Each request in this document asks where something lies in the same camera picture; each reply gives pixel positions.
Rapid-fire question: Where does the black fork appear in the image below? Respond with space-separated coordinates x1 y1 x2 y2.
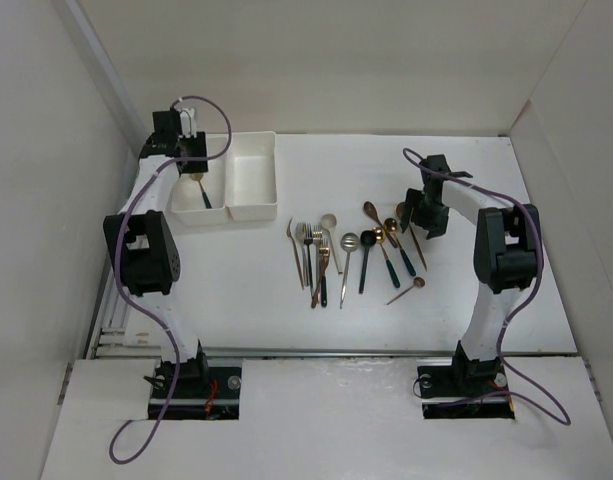
303 223 313 286

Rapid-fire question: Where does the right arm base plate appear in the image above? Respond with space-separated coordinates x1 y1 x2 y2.
416 364 515 420

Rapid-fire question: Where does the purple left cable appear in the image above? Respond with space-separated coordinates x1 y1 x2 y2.
108 95 233 465

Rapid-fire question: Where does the small copper spoon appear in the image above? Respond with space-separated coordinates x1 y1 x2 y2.
386 277 426 305

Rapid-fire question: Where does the copper fork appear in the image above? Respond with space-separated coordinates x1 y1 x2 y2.
311 246 330 308

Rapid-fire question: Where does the gold spoon dark green handle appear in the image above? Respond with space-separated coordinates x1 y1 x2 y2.
384 217 417 277

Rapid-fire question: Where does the rose gold spoon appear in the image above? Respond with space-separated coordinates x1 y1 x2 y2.
395 202 428 270

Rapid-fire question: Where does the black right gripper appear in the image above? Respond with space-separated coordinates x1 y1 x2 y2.
400 187 450 239

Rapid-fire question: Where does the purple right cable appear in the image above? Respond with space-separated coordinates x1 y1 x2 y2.
403 147 573 427

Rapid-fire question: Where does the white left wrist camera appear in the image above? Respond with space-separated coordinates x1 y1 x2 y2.
171 106 197 138

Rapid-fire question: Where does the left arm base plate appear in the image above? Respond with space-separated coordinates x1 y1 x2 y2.
163 365 242 421

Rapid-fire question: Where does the white right bin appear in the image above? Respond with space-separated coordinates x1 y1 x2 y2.
225 131 278 222

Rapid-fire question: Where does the white left bin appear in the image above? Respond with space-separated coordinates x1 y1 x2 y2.
170 155 228 227

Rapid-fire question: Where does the black spoon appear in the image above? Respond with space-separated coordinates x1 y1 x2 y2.
358 230 377 294

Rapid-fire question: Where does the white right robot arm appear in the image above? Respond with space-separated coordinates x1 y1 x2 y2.
402 148 543 399

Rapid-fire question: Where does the rose gold slim fork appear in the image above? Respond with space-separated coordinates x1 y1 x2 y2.
286 217 305 290

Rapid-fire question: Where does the white bin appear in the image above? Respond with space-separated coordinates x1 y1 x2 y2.
170 155 228 227
225 131 278 222

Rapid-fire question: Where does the silver fork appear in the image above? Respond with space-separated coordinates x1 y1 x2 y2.
311 224 323 287
295 222 313 293

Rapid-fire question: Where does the silver round spoon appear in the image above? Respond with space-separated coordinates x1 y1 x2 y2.
340 232 360 308

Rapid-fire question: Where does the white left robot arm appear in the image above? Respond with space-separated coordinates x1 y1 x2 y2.
103 107 210 397

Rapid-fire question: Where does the purple cable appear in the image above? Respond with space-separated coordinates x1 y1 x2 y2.
108 95 233 465
403 147 573 427

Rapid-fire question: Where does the gold fork green handle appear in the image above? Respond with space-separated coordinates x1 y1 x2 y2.
316 239 330 308

